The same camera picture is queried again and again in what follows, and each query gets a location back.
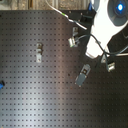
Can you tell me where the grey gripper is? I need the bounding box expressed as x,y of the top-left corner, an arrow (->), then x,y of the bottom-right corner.
75,64 -> 91,86

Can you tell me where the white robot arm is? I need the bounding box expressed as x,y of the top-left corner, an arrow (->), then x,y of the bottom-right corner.
85,0 -> 128,59

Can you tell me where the grey connector right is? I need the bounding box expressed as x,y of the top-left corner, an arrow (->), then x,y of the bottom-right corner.
101,54 -> 115,72

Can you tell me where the black perforated breadboard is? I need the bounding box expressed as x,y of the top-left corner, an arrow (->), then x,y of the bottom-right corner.
0,11 -> 128,128

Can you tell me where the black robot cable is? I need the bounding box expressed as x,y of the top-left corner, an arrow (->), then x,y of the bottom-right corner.
75,34 -> 128,58

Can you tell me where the metal clamp on cable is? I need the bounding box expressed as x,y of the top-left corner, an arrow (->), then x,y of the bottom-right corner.
68,27 -> 79,47

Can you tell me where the metal cable clip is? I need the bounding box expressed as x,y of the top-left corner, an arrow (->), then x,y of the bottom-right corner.
36,42 -> 43,63

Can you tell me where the white cable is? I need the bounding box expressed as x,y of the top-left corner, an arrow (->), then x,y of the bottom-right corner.
45,0 -> 88,31

